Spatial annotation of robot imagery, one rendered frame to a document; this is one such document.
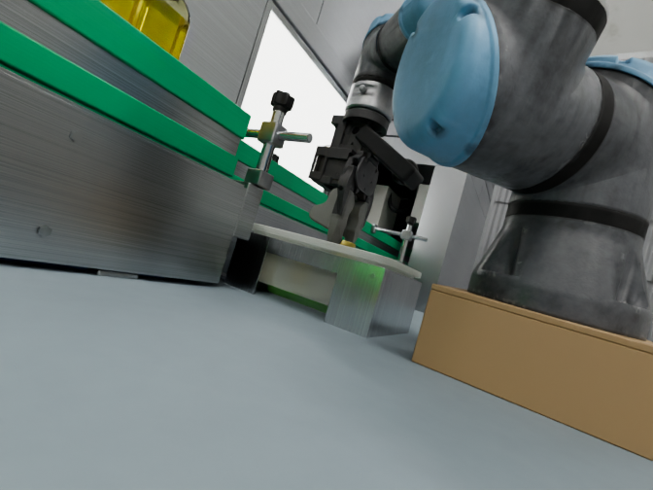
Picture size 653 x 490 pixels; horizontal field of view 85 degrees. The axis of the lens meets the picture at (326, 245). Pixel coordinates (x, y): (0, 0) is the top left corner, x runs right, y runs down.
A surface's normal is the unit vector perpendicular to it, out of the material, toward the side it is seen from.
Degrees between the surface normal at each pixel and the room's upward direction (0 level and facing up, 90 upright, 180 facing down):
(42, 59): 90
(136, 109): 90
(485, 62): 102
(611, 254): 75
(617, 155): 114
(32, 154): 90
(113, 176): 90
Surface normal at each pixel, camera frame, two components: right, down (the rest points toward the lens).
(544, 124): 0.20, 0.46
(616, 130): 0.29, 0.19
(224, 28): 0.84, 0.22
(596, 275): -0.09, -0.33
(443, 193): -0.47, -0.18
